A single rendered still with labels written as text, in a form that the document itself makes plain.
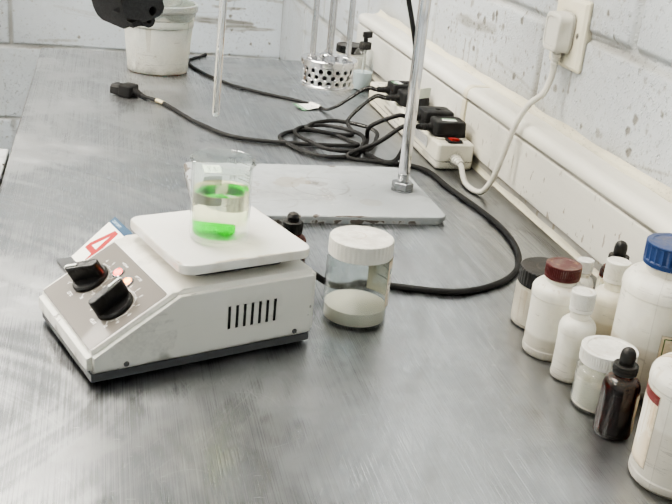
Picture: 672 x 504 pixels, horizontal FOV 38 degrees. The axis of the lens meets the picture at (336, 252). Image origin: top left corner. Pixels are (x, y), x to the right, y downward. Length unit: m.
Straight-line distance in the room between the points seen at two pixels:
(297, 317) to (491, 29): 0.78
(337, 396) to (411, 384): 0.07
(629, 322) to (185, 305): 0.36
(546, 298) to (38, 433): 0.43
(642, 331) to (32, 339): 0.50
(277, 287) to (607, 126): 0.51
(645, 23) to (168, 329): 0.62
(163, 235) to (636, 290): 0.39
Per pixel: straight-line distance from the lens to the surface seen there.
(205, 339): 0.79
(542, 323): 0.87
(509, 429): 0.77
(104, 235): 0.99
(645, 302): 0.82
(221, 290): 0.78
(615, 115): 1.15
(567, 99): 1.26
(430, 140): 1.42
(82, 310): 0.81
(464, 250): 1.10
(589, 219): 1.10
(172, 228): 0.84
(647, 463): 0.73
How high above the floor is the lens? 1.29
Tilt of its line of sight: 22 degrees down
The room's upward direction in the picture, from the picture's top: 6 degrees clockwise
